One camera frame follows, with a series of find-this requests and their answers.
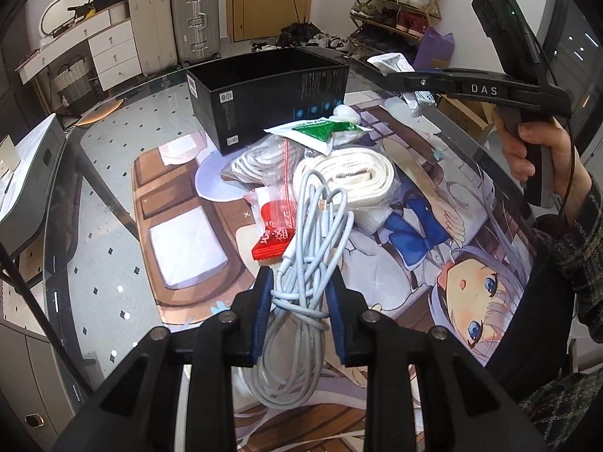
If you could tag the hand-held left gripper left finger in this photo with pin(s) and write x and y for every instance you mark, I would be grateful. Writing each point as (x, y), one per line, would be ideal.
(261, 310)

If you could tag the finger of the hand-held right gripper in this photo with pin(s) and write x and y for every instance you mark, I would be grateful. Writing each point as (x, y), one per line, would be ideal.
(414, 82)

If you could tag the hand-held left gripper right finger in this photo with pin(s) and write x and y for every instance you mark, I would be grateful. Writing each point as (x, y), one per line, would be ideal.
(339, 320)

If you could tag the white plastic packet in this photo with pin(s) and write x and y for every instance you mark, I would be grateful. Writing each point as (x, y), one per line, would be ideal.
(391, 63)

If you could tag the black cardboard box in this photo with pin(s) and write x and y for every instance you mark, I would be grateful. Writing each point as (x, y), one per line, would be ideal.
(264, 99)

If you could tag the person's right forearm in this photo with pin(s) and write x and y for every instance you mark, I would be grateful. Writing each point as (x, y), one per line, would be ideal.
(584, 245)

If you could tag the person's right hand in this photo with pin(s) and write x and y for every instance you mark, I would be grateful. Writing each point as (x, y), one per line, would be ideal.
(563, 160)

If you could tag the purple bag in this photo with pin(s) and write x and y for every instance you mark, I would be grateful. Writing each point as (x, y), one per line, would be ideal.
(436, 49)

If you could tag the brown cardboard box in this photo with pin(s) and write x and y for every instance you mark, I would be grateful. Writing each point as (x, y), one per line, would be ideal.
(464, 113)

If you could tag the red packet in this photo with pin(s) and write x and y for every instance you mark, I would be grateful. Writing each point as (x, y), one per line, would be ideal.
(275, 240)

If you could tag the wooden shoe rack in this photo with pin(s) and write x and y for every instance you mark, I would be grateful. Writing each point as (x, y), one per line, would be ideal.
(400, 4)

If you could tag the pile of shoes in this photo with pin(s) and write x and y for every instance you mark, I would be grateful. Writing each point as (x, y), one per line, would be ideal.
(325, 40)

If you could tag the green white medicine packet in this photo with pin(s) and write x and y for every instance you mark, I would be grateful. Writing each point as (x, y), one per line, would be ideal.
(320, 132)

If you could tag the black umbrella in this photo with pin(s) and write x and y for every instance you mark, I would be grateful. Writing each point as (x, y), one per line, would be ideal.
(299, 33)

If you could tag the printed cartoon mat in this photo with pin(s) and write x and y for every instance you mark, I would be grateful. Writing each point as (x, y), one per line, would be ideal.
(447, 226)

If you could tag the wooden door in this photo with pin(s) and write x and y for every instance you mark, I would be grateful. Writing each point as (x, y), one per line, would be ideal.
(271, 0)

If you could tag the white paper sheet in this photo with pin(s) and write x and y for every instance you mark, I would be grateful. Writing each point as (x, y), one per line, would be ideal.
(181, 148)

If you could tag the person's dark plaid clothing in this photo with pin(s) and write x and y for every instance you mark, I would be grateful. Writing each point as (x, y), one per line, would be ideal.
(527, 329)

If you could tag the silver suitcase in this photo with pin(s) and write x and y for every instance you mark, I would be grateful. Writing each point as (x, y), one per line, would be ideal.
(195, 21)

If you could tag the grey cabinet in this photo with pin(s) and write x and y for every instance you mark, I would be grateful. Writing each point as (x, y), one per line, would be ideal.
(28, 376)

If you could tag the beige suitcase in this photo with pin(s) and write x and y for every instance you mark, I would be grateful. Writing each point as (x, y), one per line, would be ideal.
(153, 28)

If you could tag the wicker basket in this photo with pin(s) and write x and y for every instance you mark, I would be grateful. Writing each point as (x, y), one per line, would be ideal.
(73, 82)

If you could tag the white dresser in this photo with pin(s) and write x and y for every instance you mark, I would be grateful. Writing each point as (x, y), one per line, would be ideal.
(113, 49)

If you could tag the oval mirror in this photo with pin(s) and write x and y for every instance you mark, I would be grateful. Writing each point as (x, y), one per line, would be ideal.
(70, 4)

